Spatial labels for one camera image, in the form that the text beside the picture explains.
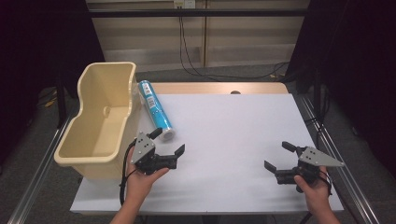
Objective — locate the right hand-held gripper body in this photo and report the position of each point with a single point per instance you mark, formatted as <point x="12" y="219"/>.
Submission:
<point x="314" y="157"/>

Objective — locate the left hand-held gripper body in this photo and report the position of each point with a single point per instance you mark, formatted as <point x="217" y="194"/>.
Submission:
<point x="142" y="148"/>

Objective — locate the blue roll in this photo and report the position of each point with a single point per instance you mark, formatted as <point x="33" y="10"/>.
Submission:
<point x="154" y="107"/>

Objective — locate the beige plastic basket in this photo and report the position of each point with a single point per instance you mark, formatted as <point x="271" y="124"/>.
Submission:
<point x="106" y="124"/>

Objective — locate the person's left hand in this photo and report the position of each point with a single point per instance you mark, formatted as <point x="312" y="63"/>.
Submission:
<point x="138" y="185"/>

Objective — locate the person's right hand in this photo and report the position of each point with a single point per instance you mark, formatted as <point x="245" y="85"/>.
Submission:
<point x="316" y="194"/>

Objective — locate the white table mat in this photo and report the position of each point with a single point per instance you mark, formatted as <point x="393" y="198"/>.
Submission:
<point x="230" y="140"/>

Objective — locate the dark curtain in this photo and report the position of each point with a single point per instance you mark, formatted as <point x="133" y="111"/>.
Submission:
<point x="34" y="56"/>
<point x="361" y="62"/>

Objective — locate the aluminium floor rail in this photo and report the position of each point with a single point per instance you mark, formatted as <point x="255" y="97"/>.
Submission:
<point x="351" y="186"/>
<point x="34" y="183"/>

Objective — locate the black stand post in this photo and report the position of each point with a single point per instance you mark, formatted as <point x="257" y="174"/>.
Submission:
<point x="61" y="102"/>

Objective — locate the white wall socket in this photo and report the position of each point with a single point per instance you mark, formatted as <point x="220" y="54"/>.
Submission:
<point x="185" y="3"/>

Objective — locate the black horizontal frame bar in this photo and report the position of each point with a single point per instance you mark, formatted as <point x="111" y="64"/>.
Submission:
<point x="218" y="13"/>

